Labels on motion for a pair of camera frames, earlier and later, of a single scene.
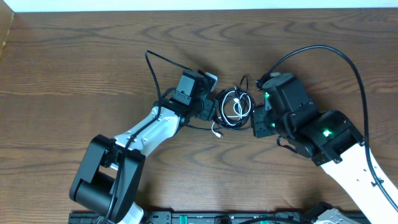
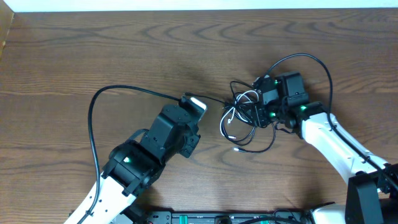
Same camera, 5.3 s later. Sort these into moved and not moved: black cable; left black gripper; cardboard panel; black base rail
Moved: left black gripper; black cable
Not moved: cardboard panel; black base rail
